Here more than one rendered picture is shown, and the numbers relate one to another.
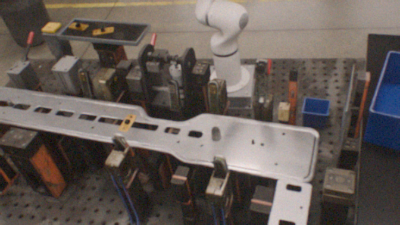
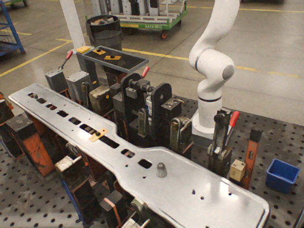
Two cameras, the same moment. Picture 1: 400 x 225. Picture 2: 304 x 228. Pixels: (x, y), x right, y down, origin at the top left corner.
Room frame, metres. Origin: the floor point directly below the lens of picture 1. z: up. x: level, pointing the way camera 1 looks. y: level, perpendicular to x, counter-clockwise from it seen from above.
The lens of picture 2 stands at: (0.41, -0.21, 1.66)
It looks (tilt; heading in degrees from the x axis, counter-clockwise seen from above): 37 degrees down; 20
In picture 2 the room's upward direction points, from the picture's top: 7 degrees counter-clockwise
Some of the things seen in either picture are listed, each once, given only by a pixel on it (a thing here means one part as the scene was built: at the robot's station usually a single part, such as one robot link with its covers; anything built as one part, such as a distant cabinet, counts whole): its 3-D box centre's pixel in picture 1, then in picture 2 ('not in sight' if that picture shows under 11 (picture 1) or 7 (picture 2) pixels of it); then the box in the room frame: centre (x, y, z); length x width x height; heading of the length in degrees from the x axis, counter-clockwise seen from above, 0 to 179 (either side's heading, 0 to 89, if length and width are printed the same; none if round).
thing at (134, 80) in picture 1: (148, 107); (129, 127); (1.25, 0.22, 0.89); 0.13 x 0.11 x 0.38; 155
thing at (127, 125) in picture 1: (127, 122); (98, 134); (1.06, 0.28, 1.01); 0.08 x 0.04 x 0.01; 154
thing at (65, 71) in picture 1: (83, 100); (88, 108); (1.34, 0.50, 0.90); 0.13 x 0.10 x 0.41; 155
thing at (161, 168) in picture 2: (216, 133); (161, 170); (0.91, -0.03, 1.02); 0.03 x 0.03 x 0.07
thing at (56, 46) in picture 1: (71, 70); (93, 84); (1.57, 0.58, 0.92); 0.08 x 0.08 x 0.44; 65
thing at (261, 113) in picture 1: (263, 133); (217, 182); (1.01, -0.22, 0.88); 0.07 x 0.06 x 0.35; 155
